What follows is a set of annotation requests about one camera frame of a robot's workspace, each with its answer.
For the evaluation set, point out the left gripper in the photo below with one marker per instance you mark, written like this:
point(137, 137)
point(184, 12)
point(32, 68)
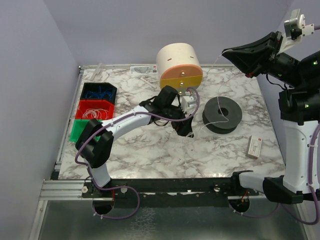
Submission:
point(178, 120)

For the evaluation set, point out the small white cardboard box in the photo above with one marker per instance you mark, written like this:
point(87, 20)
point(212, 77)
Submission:
point(254, 147)

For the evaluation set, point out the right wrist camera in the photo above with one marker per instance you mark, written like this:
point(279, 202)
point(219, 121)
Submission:
point(295, 28)

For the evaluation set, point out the clear plastic strip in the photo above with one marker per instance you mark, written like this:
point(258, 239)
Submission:
point(97, 70)

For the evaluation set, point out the white flat packet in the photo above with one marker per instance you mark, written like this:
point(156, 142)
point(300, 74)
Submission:
point(143, 70)

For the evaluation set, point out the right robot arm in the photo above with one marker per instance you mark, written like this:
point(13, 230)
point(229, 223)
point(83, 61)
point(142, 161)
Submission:
point(299, 106)

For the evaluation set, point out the green storage bin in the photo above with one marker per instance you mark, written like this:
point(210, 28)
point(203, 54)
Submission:
point(77, 129)

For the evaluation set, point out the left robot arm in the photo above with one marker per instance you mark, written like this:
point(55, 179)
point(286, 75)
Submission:
point(95, 143)

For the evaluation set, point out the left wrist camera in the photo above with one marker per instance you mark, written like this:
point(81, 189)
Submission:
point(188, 102)

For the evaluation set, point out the white plastic stick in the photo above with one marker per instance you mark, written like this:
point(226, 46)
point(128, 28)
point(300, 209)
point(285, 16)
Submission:
point(148, 83)

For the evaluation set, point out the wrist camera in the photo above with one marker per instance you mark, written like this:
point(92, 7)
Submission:
point(295, 28)
point(188, 102)

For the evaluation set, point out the black cable spool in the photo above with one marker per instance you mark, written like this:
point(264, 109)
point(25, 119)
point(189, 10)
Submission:
point(221, 115)

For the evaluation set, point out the red storage bin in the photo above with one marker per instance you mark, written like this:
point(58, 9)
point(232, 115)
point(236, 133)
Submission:
point(95, 109)

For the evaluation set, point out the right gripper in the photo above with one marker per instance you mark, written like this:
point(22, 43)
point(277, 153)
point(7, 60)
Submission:
point(272, 55)

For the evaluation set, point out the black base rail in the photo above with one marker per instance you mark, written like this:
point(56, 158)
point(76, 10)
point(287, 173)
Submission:
point(167, 192)

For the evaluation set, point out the cream cylindrical drawer cabinet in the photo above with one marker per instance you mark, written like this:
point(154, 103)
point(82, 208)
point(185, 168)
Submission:
point(178, 67)

